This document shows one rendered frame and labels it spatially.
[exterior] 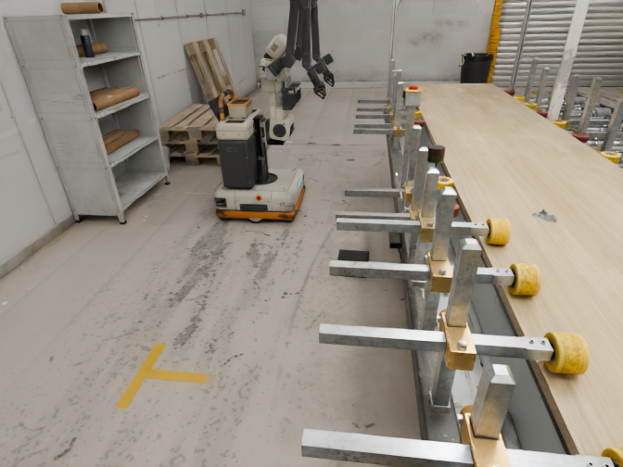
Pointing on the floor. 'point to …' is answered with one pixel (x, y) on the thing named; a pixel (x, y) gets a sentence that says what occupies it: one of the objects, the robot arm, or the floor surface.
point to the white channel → (567, 58)
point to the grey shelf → (96, 188)
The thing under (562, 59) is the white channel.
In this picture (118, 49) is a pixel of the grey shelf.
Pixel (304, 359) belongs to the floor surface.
